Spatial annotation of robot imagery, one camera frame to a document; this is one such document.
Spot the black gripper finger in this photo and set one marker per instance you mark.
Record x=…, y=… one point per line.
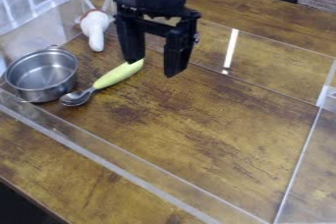
x=178, y=50
x=131, y=37

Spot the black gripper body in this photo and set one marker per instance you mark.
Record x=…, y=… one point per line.
x=155, y=16

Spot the green handled metal spoon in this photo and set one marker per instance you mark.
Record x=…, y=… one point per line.
x=115, y=76

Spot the white plush toy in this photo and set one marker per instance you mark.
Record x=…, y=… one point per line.
x=94, y=23

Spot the small steel pot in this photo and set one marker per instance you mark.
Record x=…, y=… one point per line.
x=43, y=75

